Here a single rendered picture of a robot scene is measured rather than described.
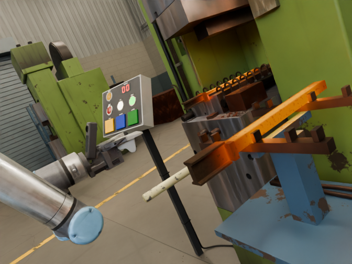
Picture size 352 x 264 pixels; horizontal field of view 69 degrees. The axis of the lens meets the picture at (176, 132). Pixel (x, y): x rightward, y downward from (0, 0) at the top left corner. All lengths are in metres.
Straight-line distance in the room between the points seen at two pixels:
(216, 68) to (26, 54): 4.97
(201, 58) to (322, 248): 0.97
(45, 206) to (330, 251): 0.61
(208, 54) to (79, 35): 8.93
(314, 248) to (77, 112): 5.42
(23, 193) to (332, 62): 0.86
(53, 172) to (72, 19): 9.59
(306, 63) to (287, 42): 0.09
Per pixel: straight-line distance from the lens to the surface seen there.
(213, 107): 1.04
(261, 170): 0.93
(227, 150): 0.48
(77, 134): 5.84
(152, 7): 1.18
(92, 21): 10.56
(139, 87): 1.39
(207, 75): 1.32
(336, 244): 0.64
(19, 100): 9.00
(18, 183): 0.67
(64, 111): 5.83
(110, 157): 0.85
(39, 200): 0.68
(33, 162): 8.85
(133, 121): 1.36
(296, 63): 0.93
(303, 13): 0.88
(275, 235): 0.69
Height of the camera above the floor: 1.11
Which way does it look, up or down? 11 degrees down
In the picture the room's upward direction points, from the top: 23 degrees counter-clockwise
